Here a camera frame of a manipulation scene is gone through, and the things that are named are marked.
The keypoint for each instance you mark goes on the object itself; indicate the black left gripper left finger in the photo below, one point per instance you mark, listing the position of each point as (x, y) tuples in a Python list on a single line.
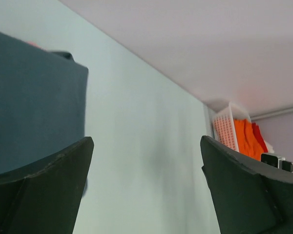
[(43, 197)]

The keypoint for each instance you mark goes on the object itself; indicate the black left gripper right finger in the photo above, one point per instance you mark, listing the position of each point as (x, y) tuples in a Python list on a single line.
[(249, 196)]

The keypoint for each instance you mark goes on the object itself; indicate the grey blue t shirt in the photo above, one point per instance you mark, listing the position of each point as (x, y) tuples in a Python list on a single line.
[(42, 102)]

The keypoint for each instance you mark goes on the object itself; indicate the white t shirt in basket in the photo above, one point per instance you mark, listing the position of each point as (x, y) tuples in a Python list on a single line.
[(269, 147)]

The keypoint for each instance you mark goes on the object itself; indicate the orange t shirt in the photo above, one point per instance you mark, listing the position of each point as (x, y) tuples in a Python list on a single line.
[(247, 143)]

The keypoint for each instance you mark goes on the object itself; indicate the red t shirt in basket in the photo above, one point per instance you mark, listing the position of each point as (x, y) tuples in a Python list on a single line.
[(259, 138)]

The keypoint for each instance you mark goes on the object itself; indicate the white plastic basket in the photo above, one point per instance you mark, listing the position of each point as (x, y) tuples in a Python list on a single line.
[(223, 124)]

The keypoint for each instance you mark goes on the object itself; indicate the pink folded t shirt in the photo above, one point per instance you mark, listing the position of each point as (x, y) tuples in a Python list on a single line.
[(34, 44)]

